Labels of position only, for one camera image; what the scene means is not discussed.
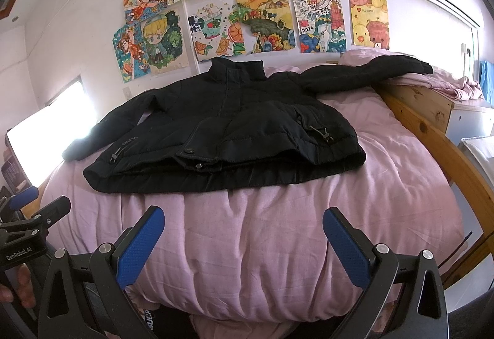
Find black puffer jacket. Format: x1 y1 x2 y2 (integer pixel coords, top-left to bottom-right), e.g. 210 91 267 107
63 55 433 194

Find person's left hand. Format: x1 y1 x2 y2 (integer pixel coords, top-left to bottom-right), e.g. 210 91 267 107
0 264 36 309

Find pink duvet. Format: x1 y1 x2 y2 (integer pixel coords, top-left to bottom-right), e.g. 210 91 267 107
42 84 463 322

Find white storage box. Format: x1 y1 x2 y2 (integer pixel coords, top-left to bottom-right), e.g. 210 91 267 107
459 136 494 186

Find wooden white cabinet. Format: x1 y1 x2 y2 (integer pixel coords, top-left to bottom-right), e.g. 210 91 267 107
383 84 493 144

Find orange girl blue drawing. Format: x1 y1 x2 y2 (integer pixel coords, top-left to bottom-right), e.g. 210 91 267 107
112 25 151 83

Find blond boy drawing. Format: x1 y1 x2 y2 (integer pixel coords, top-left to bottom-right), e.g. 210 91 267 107
140 8 188 75

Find crumpled pink sheet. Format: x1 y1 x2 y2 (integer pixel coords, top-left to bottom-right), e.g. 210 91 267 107
338 48 484 101

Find red haired girl drawing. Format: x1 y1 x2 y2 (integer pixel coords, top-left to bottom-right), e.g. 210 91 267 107
123 0 167 25

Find blue towel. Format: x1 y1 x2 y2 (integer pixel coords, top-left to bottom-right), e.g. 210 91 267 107
479 61 494 105

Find oranges and cup drawing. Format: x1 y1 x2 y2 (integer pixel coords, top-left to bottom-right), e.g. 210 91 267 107
188 2 246 63

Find pig and chick drawing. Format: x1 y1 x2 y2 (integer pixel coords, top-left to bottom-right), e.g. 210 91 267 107
349 0 390 50

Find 2024 collage drawing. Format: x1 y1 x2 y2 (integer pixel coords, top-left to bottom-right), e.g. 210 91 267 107
292 0 347 54

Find landscape hills drawing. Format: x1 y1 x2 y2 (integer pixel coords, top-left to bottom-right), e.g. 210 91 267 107
236 0 295 53

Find wooden bed frame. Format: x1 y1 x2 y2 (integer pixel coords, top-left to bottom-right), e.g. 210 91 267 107
376 86 493 289

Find white wall socket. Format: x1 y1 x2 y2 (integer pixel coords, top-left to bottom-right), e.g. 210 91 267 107
122 87 132 100

